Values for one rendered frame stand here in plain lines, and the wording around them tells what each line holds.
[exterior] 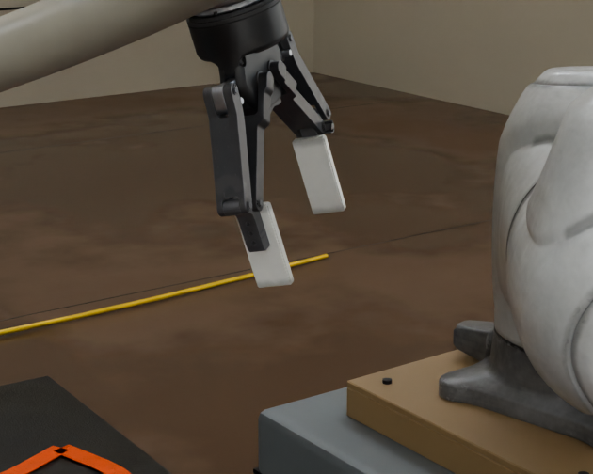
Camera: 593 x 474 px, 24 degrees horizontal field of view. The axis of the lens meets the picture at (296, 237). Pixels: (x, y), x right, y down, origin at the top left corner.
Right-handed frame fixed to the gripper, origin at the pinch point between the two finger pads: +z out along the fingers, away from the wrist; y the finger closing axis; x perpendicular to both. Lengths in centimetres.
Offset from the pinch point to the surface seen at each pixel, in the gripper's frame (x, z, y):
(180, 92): 308, 142, 535
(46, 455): 128, 93, 112
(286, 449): 4.4, 17.3, -5.6
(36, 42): -14, -31, -48
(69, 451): 125, 95, 115
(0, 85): -12, -29, -48
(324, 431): 0.8, 16.1, -4.9
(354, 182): 154, 143, 373
